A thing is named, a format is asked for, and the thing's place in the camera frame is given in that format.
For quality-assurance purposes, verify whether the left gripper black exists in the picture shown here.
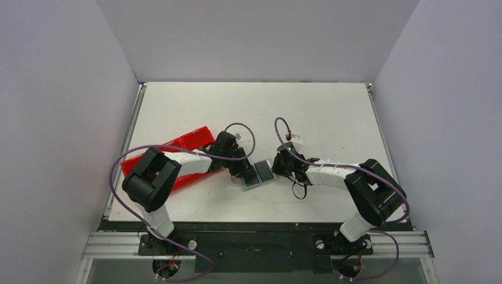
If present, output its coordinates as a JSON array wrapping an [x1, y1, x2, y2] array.
[[222, 147, 256, 178]]

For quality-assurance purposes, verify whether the grey credit card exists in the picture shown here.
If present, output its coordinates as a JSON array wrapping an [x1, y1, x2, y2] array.
[[242, 176, 262, 191]]

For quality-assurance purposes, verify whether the beige card holder wallet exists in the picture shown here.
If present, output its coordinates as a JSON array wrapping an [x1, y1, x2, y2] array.
[[233, 159, 278, 192]]

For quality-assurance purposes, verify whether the dark credit card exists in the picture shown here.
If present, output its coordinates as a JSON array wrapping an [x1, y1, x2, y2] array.
[[254, 160, 275, 183]]

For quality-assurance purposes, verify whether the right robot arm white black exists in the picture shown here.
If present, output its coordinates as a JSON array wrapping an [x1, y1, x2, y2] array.
[[272, 142, 408, 253]]

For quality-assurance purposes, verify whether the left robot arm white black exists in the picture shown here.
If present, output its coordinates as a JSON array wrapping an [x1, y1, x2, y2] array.
[[122, 131, 257, 254]]

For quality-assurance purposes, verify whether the red plastic bin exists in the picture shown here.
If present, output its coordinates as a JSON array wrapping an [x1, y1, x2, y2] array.
[[120, 126, 215, 191]]

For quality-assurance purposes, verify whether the black loop cable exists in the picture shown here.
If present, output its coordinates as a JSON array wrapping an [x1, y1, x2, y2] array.
[[291, 175, 309, 200]]

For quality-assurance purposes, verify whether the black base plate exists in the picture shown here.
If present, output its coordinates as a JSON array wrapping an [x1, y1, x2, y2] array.
[[137, 232, 374, 275]]

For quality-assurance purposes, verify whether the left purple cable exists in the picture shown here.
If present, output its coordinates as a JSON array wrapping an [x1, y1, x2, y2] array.
[[109, 122, 256, 283]]

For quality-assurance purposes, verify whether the purple cable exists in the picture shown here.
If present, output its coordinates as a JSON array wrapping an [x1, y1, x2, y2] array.
[[273, 117, 411, 282], [109, 122, 256, 283]]

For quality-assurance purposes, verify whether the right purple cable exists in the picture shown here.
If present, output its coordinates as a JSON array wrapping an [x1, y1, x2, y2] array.
[[273, 117, 411, 282]]

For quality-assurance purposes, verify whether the aluminium frame rail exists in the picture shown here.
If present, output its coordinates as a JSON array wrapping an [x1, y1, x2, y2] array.
[[82, 231, 434, 259]]

